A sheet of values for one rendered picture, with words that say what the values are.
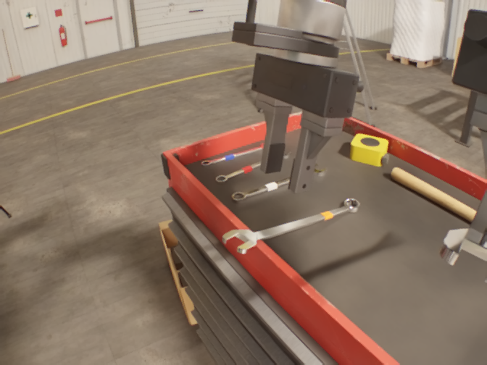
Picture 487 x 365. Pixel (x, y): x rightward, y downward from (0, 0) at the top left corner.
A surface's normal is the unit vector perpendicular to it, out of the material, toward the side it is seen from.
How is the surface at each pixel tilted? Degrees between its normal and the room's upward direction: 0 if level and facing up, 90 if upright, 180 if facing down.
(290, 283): 90
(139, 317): 0
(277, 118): 90
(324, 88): 78
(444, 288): 0
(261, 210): 0
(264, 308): 14
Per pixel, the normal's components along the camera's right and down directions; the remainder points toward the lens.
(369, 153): -0.51, 0.47
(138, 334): -0.05, -0.85
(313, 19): -0.17, 0.40
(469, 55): -0.84, 0.12
